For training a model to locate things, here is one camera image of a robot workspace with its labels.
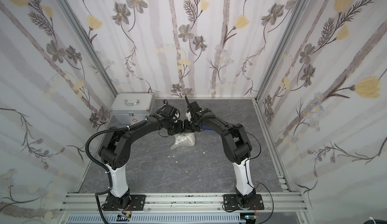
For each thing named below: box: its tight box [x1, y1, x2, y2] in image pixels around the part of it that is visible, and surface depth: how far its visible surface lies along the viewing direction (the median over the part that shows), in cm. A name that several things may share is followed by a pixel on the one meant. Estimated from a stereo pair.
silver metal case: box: [111, 92, 155, 126], surface depth 100 cm
